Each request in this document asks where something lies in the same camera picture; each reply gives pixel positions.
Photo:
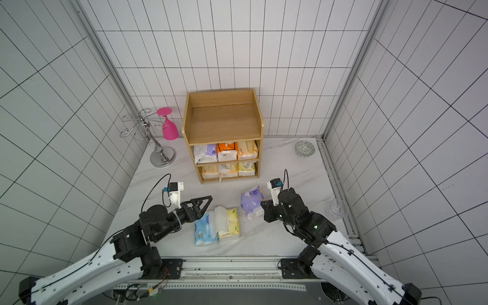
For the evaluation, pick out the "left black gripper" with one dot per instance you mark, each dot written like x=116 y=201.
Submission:
x=191 y=216

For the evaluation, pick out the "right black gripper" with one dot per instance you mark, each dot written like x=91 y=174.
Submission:
x=272 y=210

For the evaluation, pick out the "blue tissue pack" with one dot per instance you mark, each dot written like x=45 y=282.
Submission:
x=202 y=232

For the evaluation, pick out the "yellow floral tissue pack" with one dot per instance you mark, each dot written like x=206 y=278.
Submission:
x=224 y=223

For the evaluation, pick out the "pale orange tissue pack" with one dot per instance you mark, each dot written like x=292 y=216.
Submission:
x=247 y=150

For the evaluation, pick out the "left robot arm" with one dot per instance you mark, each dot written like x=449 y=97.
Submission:
x=127 y=255

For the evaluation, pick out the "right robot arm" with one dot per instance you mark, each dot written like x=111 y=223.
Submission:
x=331 y=257

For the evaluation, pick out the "bottom left beige tissue pack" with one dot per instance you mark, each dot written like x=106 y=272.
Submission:
x=210 y=172

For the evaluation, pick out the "beige tissue pack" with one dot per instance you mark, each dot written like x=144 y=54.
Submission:
x=228 y=170
x=210 y=172

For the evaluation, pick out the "bottom middle beige tissue pack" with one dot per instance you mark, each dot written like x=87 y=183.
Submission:
x=228 y=170

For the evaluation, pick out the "bottom right yellow tissue pack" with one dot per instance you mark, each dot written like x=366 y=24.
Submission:
x=246 y=169

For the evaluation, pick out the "white purple tissue pack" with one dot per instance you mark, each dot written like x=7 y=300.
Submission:
x=205 y=153

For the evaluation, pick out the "wooden three-tier shelf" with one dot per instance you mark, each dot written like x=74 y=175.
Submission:
x=218 y=116

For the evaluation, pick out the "silver glass holder stand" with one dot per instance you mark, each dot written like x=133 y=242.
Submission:
x=143 y=123

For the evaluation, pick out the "clear drinking glass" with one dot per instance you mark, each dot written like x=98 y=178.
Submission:
x=338 y=209

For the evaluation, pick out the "green patterned small dish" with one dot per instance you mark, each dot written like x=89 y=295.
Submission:
x=304 y=149

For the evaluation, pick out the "pink wine glass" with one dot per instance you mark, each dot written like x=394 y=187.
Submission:
x=170 y=131

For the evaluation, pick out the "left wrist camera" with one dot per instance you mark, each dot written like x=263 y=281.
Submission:
x=173 y=193

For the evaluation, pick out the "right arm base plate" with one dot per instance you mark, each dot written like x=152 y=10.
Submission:
x=297 y=267

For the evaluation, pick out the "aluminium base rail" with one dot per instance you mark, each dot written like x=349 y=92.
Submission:
x=221 y=273

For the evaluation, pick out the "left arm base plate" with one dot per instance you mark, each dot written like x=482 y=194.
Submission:
x=167 y=269

